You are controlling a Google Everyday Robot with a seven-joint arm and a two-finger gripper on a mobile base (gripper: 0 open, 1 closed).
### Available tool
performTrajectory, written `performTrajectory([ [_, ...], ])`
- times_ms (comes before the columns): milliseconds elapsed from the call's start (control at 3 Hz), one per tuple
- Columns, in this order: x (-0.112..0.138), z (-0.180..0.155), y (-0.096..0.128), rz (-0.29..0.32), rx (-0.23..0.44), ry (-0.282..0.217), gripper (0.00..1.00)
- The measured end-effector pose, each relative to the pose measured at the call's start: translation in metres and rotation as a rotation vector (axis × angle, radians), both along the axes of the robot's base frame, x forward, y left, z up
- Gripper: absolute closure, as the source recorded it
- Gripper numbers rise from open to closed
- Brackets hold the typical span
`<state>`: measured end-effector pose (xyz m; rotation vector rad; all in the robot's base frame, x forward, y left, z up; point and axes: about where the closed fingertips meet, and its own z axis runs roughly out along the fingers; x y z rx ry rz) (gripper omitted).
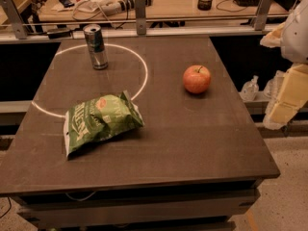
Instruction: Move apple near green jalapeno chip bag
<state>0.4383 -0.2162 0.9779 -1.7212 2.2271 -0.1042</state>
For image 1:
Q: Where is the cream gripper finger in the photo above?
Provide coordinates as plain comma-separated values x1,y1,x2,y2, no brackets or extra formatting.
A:
260,23,285,48
263,64,308,130

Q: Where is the red apple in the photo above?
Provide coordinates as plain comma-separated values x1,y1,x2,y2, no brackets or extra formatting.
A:
183,65,211,94

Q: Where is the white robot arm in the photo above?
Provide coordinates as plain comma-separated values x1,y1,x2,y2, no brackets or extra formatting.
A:
260,0,308,130

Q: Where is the green jalapeno chip bag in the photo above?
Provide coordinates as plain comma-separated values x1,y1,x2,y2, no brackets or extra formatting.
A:
64,91,144,157

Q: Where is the clear sanitizer bottle right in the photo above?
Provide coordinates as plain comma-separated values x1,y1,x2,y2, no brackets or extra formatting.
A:
263,70,285,98

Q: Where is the clear sanitizer bottle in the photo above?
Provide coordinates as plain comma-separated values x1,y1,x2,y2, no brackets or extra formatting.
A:
263,70,285,98
240,75,259,101

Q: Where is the clear sanitizer bottle left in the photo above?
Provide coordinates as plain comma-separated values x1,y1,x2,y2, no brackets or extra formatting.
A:
240,75,259,101

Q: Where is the black mesh cup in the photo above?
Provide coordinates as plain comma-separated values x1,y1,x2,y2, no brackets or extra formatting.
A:
197,0,213,11

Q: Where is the white power strip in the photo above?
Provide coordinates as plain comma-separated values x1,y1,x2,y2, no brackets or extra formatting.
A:
98,0,153,16

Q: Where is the tall silver drink can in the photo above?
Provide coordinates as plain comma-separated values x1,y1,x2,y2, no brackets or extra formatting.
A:
84,24,108,69

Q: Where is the right metal bracket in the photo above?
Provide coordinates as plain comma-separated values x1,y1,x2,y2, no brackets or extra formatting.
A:
251,0,273,31

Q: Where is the metal bracket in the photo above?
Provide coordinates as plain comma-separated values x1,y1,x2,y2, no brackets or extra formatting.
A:
0,0,28,39
251,0,273,31
135,0,146,36

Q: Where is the middle metal bracket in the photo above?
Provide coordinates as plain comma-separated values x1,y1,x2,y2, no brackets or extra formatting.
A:
135,0,146,36

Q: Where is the left metal bracket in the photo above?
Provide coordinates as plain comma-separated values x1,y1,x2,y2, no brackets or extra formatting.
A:
0,0,28,39

